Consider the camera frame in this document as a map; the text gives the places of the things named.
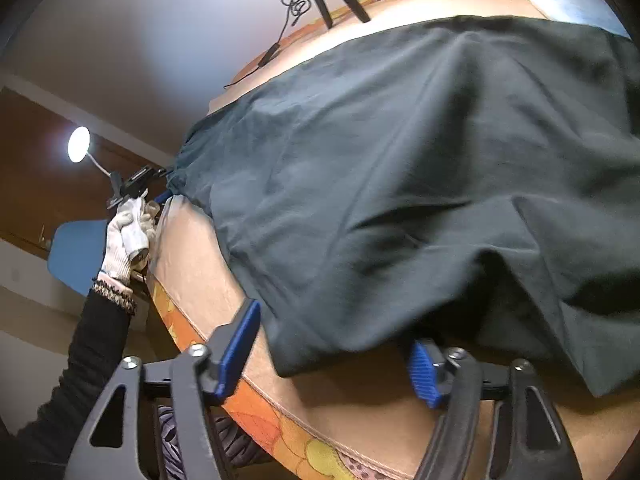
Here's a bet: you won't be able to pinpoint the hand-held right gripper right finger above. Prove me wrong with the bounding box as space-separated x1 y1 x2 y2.
407 339 583 480

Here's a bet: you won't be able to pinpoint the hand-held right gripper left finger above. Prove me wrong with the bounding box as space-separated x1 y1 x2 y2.
62 299 262 480

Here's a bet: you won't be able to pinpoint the black pants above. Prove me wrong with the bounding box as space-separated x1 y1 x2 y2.
170 14 640 398

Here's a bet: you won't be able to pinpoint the person's left forearm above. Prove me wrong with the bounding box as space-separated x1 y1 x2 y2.
15 275 138 466

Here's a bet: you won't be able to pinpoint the person's left hand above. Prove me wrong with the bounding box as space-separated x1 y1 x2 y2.
100 197 156 281

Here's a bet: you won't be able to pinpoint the small round lamp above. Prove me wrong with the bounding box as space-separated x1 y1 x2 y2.
67 127 123 181

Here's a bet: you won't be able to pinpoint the tan blanket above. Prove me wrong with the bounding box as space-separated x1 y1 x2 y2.
150 0 640 480

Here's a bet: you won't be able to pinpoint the person's striped clothing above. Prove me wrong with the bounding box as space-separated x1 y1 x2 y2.
157 405 273 480

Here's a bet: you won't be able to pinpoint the blue chair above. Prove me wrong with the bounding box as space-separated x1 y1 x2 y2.
47 220 108 297

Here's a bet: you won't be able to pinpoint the black ring light cable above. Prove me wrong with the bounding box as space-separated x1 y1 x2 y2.
223 0 313 88

